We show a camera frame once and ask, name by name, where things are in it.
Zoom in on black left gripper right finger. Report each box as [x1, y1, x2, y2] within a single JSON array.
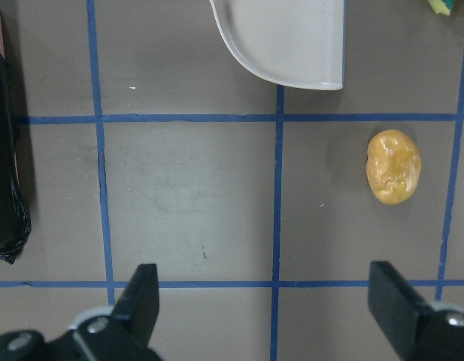
[[368, 261, 464, 361]]

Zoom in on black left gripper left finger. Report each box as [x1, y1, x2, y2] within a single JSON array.
[[0, 264, 159, 360]]

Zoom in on yellow toy potato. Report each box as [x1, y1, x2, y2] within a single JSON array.
[[365, 129, 422, 205]]

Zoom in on beige plastic dustpan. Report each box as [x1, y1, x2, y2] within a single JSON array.
[[211, 1, 346, 91]]

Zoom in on yellow green sponge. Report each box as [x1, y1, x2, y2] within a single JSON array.
[[427, 0, 456, 17]]

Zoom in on black lined trash bin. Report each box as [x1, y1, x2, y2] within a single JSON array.
[[0, 12, 31, 265]]

